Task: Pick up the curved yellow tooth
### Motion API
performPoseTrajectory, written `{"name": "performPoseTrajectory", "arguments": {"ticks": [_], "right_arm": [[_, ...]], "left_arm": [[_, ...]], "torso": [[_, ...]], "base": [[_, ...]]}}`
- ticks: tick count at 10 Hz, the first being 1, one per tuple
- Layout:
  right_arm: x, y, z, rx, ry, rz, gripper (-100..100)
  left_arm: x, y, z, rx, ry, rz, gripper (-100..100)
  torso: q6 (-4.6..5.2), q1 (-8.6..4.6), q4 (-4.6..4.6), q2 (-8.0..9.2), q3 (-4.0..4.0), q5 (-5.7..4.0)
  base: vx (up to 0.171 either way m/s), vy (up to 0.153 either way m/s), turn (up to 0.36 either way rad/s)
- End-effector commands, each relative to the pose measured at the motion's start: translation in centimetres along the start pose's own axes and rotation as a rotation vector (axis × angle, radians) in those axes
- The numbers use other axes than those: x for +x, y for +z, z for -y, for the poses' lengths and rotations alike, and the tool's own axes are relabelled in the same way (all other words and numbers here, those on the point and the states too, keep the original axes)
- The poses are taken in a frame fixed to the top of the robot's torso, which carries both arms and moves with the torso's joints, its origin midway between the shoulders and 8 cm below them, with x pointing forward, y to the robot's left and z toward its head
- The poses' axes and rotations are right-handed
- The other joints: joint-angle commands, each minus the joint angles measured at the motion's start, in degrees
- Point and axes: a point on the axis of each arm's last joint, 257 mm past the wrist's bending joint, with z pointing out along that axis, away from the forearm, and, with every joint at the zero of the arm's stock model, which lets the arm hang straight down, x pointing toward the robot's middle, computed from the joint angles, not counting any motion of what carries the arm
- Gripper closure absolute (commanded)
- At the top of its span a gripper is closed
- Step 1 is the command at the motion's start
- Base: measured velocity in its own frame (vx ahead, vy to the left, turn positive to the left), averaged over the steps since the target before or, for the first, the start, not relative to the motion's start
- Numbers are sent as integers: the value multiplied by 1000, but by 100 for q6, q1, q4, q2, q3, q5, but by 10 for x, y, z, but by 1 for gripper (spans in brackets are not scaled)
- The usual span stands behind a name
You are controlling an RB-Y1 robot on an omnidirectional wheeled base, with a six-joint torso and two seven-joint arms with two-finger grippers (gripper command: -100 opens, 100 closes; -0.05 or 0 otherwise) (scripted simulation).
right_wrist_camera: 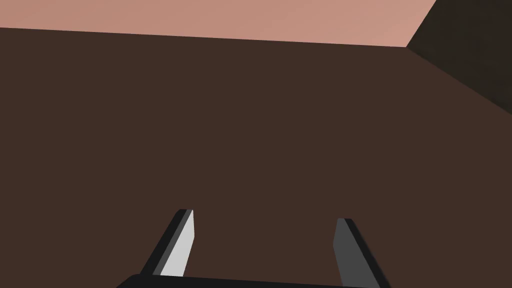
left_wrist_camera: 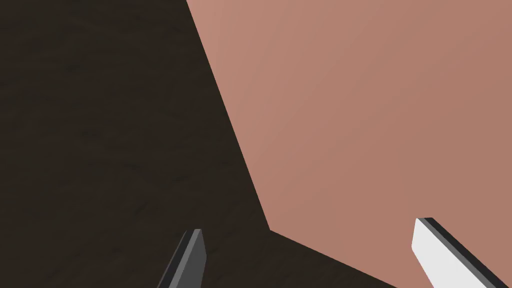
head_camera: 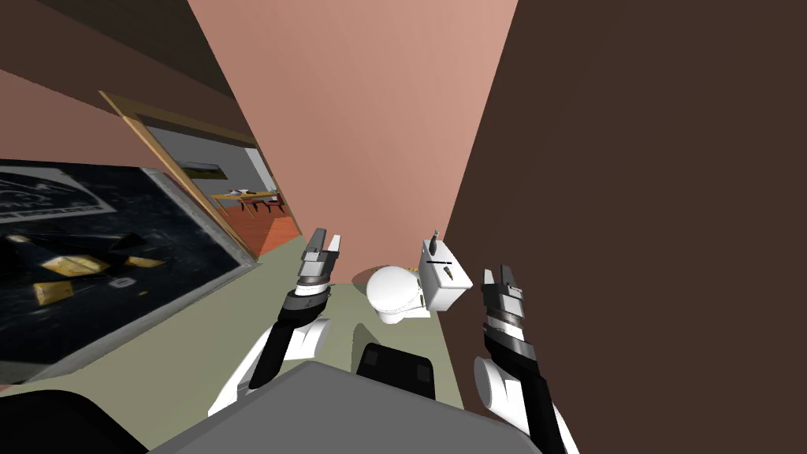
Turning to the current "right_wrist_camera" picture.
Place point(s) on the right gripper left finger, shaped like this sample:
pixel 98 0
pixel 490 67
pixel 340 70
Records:
pixel 176 248

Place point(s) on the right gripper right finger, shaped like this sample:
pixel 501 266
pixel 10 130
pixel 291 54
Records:
pixel 354 256

